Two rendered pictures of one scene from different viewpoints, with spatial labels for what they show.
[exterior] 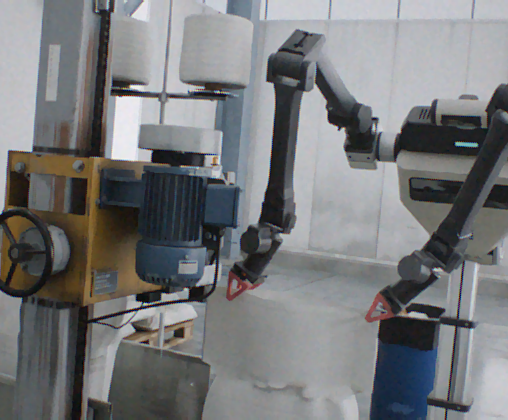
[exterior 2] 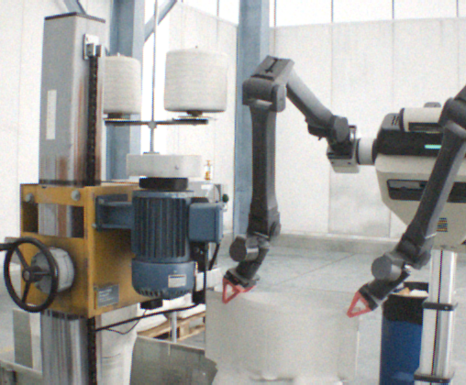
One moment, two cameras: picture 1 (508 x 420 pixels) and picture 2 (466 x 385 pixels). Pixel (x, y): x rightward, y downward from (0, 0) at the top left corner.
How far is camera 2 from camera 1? 0.13 m
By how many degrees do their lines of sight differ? 4
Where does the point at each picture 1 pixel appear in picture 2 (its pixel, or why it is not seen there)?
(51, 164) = (54, 194)
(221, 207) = (204, 225)
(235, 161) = not seen: hidden behind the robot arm
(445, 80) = (439, 71)
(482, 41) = not seen: outside the picture
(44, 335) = (60, 343)
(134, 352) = (152, 346)
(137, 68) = (127, 101)
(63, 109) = (61, 146)
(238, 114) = not seen: hidden behind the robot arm
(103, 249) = (103, 267)
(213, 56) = (191, 87)
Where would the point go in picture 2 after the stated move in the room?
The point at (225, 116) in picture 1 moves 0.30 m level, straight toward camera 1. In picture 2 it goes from (244, 115) to (244, 114)
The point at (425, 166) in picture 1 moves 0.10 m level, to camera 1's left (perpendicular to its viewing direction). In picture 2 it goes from (400, 169) to (368, 168)
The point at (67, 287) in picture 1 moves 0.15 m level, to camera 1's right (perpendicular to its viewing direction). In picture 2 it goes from (74, 302) to (135, 305)
